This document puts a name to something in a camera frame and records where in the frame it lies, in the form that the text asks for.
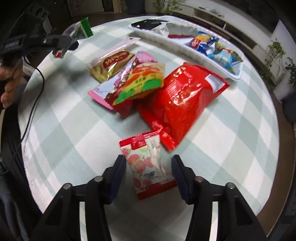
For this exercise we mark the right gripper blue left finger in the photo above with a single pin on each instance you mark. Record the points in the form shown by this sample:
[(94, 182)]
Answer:
[(112, 178)]

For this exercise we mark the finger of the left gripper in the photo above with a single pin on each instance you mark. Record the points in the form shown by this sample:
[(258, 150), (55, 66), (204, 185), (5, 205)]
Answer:
[(56, 43)]

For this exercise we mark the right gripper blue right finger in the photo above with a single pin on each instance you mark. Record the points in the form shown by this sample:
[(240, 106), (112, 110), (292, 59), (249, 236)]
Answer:
[(184, 177)]

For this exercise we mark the green white small packet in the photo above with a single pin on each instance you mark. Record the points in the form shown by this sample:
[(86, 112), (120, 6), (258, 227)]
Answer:
[(77, 31)]

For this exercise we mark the red strawberry candy packet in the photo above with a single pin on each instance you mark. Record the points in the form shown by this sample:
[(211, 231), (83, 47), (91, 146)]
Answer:
[(143, 155)]

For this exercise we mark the gold red pie packet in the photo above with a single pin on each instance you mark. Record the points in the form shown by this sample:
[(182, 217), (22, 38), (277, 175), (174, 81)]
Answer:
[(108, 64)]

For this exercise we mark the pink snack packet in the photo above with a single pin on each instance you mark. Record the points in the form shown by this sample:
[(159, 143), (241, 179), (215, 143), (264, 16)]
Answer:
[(100, 92)]

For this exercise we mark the large red chip bag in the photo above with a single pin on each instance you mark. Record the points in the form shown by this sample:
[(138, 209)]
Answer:
[(173, 109)]

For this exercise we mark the black snack bar packet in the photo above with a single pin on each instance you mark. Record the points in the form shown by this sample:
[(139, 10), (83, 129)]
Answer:
[(147, 24)]

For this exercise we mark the orange green snack bag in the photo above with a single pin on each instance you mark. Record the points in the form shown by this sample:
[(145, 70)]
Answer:
[(144, 77)]

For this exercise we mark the blue panda snack bag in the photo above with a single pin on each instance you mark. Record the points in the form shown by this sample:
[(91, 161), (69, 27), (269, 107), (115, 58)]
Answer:
[(225, 57)]

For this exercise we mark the blue yellow snack packet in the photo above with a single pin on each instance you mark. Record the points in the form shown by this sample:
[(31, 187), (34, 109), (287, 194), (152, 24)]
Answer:
[(202, 42)]

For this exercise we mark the white grey snack pouch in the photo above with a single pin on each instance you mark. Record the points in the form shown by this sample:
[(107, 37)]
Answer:
[(162, 30)]

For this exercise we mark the person's left hand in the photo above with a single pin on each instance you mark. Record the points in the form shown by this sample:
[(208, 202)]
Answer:
[(13, 75)]

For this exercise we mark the checkered green white tablecloth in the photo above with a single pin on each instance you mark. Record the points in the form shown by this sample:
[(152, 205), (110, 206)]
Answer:
[(69, 138)]

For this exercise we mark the small plant white pot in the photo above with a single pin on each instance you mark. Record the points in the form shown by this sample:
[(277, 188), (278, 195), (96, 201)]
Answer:
[(286, 85)]

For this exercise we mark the trailing vine plant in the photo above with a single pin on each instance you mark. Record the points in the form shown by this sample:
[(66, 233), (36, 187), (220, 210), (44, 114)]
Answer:
[(272, 69)]

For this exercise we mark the white tv console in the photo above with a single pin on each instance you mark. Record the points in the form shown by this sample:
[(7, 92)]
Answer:
[(245, 32)]

